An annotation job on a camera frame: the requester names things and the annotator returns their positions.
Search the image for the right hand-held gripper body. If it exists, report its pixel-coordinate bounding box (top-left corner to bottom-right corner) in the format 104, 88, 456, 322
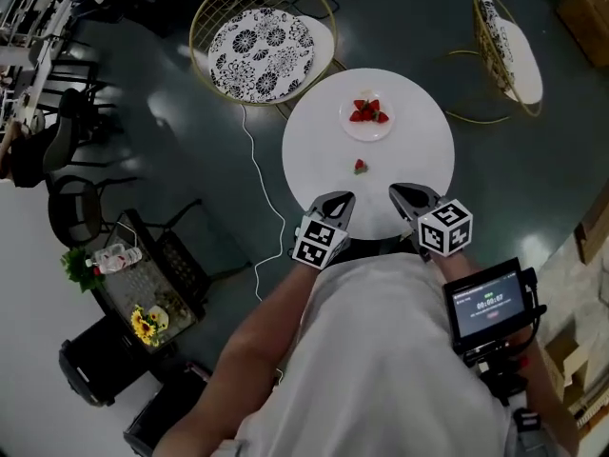
388, 182, 474, 262

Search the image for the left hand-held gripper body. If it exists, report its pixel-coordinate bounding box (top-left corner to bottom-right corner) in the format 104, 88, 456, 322
293, 190, 357, 270

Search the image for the white round plate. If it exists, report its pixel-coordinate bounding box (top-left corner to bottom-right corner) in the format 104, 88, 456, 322
339, 95, 396, 143

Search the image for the person's left forearm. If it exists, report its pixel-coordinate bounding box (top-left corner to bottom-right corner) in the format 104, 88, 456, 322
154, 254, 329, 457

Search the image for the black wrist-mounted screen device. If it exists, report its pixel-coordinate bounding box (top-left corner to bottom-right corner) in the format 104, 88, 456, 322
442, 257, 548, 407

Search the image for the person's white shirt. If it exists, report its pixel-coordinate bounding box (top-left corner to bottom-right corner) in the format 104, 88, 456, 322
235, 253, 513, 457

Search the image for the plain white seat cushion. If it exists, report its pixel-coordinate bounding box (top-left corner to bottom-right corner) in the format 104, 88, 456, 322
498, 18, 544, 105
298, 14, 336, 83

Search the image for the yellow sunflower bunch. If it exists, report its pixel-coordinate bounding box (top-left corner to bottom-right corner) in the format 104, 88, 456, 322
129, 304, 171, 348

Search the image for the black white floral cushion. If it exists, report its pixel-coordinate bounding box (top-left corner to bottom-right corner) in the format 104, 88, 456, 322
474, 0, 516, 73
207, 8, 316, 105

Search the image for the clear plastic bottle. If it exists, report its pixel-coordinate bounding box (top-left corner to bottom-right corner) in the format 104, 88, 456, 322
91, 244, 144, 276

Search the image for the black storage bin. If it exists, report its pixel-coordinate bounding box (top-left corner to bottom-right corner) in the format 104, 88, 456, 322
57, 312, 153, 408
122, 360, 214, 457

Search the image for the green leafy plant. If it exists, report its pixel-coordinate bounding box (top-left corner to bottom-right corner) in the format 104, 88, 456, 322
60, 247, 107, 294

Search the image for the black office chair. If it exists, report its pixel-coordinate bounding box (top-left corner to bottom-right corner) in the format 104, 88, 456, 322
46, 174, 142, 249
41, 87, 128, 173

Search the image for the brown cardboard box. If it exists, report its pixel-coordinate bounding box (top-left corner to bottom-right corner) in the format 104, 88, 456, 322
555, 0, 609, 70

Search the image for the white floor cable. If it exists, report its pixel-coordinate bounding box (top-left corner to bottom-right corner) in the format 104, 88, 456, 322
240, 104, 287, 304

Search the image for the black wire mesh cart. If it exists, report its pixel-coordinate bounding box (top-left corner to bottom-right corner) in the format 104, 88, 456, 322
88, 197, 253, 354

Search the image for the gold wire chair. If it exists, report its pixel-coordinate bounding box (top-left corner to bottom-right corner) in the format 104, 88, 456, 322
188, 0, 348, 113
440, 0, 544, 126

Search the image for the black floor cable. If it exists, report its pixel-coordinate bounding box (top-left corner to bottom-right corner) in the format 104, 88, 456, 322
288, 0, 340, 21

